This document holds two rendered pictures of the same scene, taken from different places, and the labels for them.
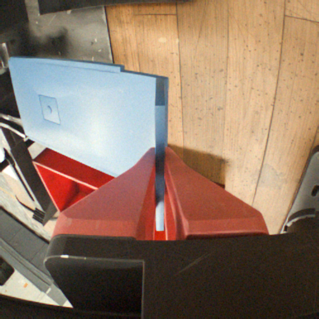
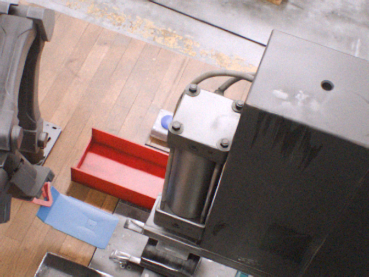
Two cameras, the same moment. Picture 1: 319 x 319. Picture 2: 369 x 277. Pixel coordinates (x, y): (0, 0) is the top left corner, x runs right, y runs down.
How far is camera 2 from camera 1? 1.35 m
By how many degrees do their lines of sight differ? 31
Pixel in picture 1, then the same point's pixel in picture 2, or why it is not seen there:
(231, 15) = (39, 245)
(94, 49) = (104, 253)
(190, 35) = (57, 243)
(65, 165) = (150, 200)
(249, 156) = not seen: hidden behind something
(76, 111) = (76, 220)
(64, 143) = (92, 211)
